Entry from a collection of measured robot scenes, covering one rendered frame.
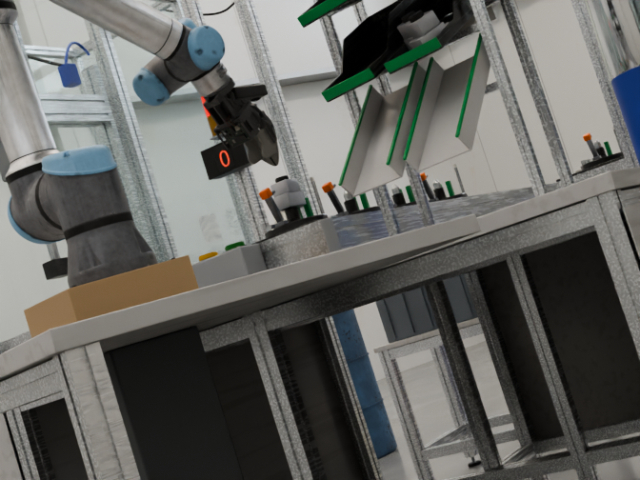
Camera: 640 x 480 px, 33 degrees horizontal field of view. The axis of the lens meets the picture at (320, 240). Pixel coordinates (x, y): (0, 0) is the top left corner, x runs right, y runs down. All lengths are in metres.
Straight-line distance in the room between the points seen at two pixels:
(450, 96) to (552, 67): 10.07
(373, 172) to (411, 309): 2.19
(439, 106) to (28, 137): 0.79
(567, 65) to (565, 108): 0.46
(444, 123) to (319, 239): 0.33
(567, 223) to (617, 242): 0.09
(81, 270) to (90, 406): 0.50
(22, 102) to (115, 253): 0.35
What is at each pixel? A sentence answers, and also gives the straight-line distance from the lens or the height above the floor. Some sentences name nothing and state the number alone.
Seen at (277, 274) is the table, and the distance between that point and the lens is 1.46.
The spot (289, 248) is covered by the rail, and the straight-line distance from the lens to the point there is 2.13.
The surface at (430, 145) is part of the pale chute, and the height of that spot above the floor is 1.03.
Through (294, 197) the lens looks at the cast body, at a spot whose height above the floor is 1.04.
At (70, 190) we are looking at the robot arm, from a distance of 1.82.
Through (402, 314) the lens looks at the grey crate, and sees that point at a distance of 4.33.
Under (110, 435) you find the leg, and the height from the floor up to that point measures 0.72.
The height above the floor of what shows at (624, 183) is 0.84.
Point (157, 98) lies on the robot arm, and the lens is 2.13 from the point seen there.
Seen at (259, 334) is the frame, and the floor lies 0.79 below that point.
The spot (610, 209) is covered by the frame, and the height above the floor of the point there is 0.80.
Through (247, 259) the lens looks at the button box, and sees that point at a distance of 2.11.
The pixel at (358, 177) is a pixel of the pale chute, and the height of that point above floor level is 1.02.
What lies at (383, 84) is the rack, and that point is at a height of 1.23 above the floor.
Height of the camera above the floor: 0.77
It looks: 4 degrees up
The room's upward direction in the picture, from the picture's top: 18 degrees counter-clockwise
